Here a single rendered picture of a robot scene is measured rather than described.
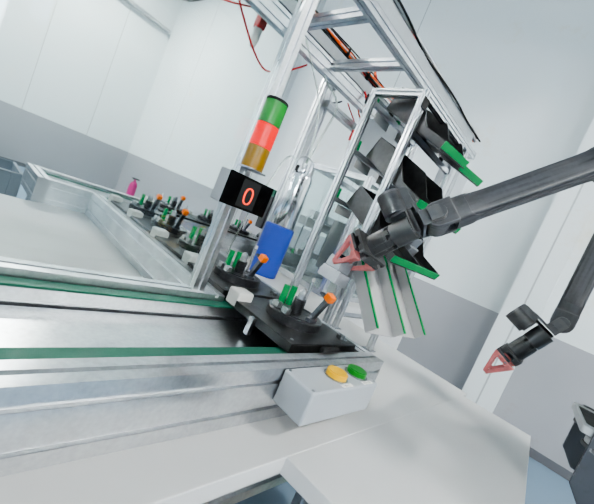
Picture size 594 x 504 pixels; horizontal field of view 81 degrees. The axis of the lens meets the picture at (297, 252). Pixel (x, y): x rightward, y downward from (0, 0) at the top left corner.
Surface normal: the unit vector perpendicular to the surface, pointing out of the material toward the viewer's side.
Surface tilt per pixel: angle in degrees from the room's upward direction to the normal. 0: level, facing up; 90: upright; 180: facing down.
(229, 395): 90
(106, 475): 0
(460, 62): 90
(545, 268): 90
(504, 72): 90
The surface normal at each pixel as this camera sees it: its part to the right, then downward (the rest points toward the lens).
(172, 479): 0.39, -0.92
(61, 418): 0.66, 0.34
